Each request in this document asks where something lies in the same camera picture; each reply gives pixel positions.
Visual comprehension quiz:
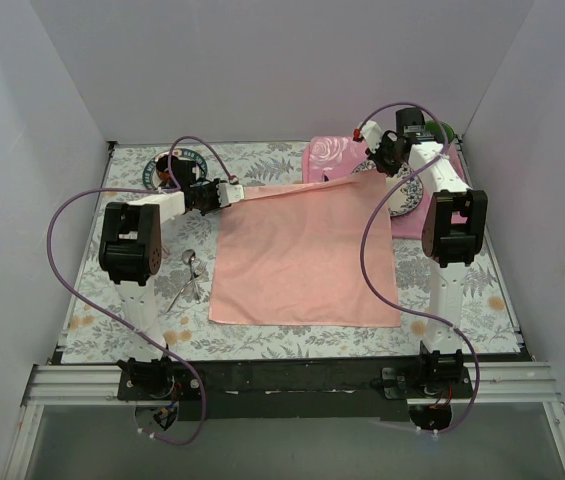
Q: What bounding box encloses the salmon pink cloth napkin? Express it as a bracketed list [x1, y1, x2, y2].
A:
[209, 171, 401, 328]

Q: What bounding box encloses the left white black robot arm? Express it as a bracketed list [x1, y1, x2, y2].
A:
[99, 179, 232, 400]

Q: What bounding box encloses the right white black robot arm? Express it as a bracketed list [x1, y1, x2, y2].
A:
[354, 103, 488, 404]

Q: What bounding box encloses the green inside floral mug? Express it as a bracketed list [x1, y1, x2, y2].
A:
[425, 120, 455, 144]

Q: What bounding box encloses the small brown cup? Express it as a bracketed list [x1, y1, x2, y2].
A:
[155, 153, 180, 188]

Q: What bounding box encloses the blue floral patterned plate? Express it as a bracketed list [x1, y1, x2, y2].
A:
[350, 160, 425, 219]

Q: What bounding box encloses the green rimmed white saucer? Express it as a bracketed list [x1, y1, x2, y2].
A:
[142, 148, 208, 190]

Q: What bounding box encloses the large silver spoon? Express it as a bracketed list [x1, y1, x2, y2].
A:
[182, 249, 201, 303]

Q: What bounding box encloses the pink rose placemat cloth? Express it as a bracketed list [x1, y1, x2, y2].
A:
[301, 135, 463, 240]

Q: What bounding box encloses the silver fork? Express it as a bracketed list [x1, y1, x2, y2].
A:
[194, 262, 206, 298]

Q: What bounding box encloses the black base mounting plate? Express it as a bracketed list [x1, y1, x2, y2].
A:
[116, 354, 473, 421]

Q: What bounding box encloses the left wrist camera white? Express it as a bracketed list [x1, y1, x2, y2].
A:
[217, 182, 245, 208]

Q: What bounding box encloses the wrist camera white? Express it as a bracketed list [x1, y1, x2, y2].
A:
[353, 120, 384, 153]
[217, 182, 245, 208]

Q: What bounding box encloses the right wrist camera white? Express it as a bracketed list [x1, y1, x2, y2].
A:
[353, 120, 384, 153]

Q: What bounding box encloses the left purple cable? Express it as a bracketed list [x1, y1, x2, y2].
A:
[46, 136, 237, 446]

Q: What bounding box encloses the purple cable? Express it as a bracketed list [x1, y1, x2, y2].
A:
[46, 136, 237, 446]
[356, 102, 480, 435]

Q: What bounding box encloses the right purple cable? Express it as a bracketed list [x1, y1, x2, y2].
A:
[356, 102, 480, 435]

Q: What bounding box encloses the aluminium frame rail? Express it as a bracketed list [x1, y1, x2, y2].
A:
[21, 362, 562, 406]

